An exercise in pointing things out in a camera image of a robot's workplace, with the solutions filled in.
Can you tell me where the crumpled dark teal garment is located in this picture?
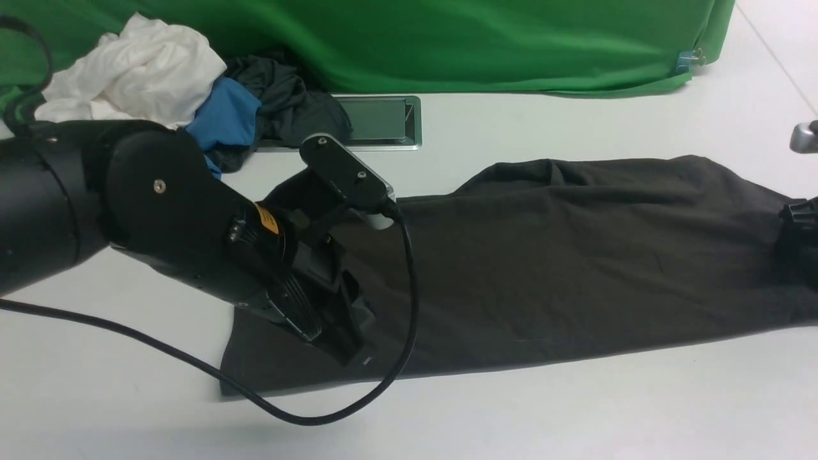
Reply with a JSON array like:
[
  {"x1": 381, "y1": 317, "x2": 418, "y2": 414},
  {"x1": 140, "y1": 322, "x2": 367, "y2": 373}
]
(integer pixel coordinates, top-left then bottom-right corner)
[{"x1": 205, "y1": 47, "x2": 353, "y2": 174}]

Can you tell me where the blue binder clip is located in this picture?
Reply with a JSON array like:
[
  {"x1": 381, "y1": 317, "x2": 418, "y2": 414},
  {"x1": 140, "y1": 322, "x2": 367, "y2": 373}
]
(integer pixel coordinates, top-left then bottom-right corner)
[{"x1": 674, "y1": 49, "x2": 707, "y2": 75}]

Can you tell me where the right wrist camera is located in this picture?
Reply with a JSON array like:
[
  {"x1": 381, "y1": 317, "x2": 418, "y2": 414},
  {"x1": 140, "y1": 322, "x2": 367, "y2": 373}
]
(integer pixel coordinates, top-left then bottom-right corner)
[{"x1": 789, "y1": 119, "x2": 818, "y2": 155}]

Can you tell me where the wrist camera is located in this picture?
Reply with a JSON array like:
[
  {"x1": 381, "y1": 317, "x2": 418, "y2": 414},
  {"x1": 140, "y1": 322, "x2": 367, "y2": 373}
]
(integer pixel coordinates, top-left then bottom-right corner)
[
  {"x1": 789, "y1": 119, "x2": 818, "y2": 155},
  {"x1": 299, "y1": 133, "x2": 396, "y2": 231}
]

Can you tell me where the green backdrop cloth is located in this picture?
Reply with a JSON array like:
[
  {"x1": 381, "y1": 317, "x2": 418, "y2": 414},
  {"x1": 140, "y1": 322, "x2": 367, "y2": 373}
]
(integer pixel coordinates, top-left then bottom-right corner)
[{"x1": 2, "y1": 1, "x2": 734, "y2": 97}]

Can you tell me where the dark gray long-sleeved shirt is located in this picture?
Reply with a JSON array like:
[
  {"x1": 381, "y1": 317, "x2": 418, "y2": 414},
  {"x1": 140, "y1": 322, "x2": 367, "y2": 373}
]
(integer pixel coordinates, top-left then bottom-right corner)
[{"x1": 219, "y1": 155, "x2": 818, "y2": 397}]

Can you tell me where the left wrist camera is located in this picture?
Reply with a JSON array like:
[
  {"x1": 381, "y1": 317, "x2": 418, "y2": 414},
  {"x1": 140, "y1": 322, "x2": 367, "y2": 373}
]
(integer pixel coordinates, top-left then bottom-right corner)
[{"x1": 299, "y1": 133, "x2": 396, "y2": 231}]

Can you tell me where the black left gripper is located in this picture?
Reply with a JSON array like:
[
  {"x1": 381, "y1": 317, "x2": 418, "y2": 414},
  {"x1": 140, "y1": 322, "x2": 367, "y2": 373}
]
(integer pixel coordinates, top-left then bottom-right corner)
[{"x1": 226, "y1": 169, "x2": 374, "y2": 366}]

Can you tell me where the black left camera cable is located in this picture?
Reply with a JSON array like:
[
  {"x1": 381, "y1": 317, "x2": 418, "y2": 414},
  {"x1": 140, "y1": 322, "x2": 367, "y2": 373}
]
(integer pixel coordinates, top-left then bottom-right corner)
[{"x1": 0, "y1": 16, "x2": 421, "y2": 427}]

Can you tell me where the crumpled blue garment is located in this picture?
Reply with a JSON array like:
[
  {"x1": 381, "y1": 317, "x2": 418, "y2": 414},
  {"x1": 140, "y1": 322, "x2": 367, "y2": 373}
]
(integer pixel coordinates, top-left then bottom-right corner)
[{"x1": 186, "y1": 77, "x2": 262, "y2": 180}]

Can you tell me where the crumpled white garment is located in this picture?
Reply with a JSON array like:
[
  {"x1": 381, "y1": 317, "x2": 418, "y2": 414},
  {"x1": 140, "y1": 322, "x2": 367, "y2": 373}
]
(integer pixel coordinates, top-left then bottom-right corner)
[{"x1": 35, "y1": 14, "x2": 227, "y2": 128}]

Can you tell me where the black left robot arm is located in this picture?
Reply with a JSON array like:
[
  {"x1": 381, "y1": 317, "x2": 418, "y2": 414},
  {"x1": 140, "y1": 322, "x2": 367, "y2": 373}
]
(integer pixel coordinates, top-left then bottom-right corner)
[{"x1": 1, "y1": 121, "x2": 374, "y2": 365}]

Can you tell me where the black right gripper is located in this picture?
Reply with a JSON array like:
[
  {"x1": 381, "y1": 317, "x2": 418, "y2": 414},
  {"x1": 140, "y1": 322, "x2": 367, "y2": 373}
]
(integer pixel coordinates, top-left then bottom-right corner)
[{"x1": 775, "y1": 197, "x2": 817, "y2": 288}]

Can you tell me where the metal table cable hatch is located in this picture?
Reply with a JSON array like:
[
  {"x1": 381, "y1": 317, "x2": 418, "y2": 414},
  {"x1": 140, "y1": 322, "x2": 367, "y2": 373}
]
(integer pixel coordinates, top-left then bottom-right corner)
[{"x1": 258, "y1": 95, "x2": 422, "y2": 152}]

